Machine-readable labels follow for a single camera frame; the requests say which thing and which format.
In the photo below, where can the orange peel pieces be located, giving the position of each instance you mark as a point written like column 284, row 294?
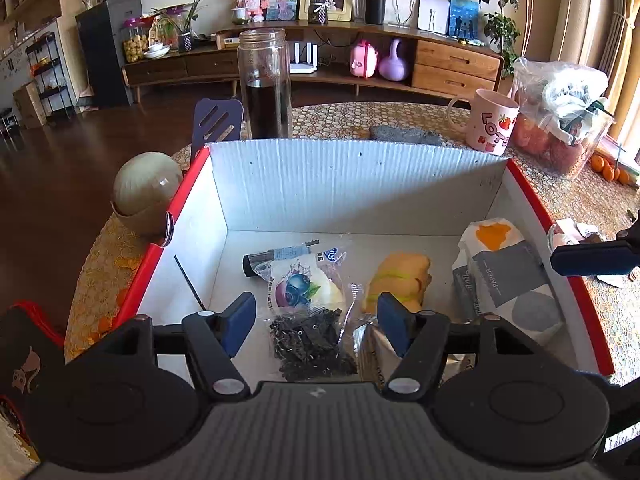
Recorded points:
column 105, row 324

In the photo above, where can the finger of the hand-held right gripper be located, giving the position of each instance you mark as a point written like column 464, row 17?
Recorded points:
column 595, row 259

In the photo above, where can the grey felt pouch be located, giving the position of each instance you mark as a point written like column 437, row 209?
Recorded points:
column 405, row 135

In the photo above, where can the clear bag of black screws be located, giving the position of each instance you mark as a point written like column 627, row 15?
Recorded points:
column 310, row 345

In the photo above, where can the small white box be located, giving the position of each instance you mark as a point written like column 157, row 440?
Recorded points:
column 228, row 41

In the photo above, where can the black tea bar cabinet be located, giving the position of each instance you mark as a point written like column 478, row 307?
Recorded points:
column 102, row 50

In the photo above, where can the pink strawberry print mug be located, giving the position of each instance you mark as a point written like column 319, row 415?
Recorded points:
column 490, row 122

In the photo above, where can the pink-lid snack jar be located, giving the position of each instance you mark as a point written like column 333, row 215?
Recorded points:
column 135, row 42

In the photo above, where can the blue picture canvas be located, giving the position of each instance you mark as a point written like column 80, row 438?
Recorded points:
column 464, row 17

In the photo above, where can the black cylinder speaker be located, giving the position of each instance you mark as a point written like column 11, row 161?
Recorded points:
column 375, row 8

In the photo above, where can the purple gourd ornament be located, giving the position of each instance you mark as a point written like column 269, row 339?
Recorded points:
column 395, row 65

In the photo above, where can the purple slotted spatula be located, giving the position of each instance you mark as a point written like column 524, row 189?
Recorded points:
column 215, row 125

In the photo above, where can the beige yellow curtain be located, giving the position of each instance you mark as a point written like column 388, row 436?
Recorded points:
column 600, row 20

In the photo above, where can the silver foil packet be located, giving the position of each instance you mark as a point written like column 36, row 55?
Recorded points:
column 372, row 355

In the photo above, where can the red-lid glass jar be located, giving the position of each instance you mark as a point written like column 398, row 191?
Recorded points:
column 167, row 30

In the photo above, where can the pink white snack packet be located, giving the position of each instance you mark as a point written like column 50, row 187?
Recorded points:
column 565, row 232

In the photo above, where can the wooden television cabinet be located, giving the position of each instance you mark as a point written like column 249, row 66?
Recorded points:
column 450, row 67

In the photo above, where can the clear crumpled plastic bag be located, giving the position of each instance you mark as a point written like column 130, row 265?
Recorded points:
column 570, row 90

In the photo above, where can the tall clear glass bottle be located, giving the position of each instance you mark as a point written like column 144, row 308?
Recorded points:
column 263, row 85

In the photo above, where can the pink piggy case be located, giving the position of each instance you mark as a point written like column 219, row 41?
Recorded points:
column 363, row 60

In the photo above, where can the blueberry print snack packet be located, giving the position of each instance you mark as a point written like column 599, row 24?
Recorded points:
column 300, row 287

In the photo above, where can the white bowl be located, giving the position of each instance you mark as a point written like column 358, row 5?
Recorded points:
column 157, row 51

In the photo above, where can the small orange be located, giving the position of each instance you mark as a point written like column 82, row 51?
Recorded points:
column 623, row 176
column 608, row 172
column 597, row 162

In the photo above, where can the white standing frame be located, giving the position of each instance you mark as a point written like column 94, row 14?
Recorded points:
column 433, row 15

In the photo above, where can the brown cardboard box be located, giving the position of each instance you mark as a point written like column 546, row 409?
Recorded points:
column 30, row 105

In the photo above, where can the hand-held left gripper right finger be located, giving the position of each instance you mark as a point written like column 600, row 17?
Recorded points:
column 395, row 322

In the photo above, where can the pink blue picture card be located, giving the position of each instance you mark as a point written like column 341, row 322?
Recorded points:
column 281, row 2

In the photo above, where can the red cardboard box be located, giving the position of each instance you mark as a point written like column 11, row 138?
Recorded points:
column 350, row 190

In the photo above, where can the black red bag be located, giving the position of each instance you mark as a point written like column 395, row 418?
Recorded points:
column 25, row 360

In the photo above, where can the white grey tissue pack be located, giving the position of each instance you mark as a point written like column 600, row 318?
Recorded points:
column 505, row 285

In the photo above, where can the yellow white photo frame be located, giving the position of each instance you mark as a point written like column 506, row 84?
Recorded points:
column 340, row 2

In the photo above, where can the white router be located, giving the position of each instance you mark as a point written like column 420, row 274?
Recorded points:
column 304, row 62

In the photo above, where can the small dark blue-label bottle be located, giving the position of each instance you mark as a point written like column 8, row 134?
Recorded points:
column 272, row 259

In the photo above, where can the plant in dark pot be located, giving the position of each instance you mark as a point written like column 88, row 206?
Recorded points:
column 186, row 41

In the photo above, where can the clear plastic tub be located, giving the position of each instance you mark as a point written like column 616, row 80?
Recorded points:
column 555, row 150

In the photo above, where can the yellow squishy toy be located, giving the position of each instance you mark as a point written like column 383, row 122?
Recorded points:
column 400, row 272

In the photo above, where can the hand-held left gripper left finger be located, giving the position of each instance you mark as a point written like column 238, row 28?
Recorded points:
column 240, row 322

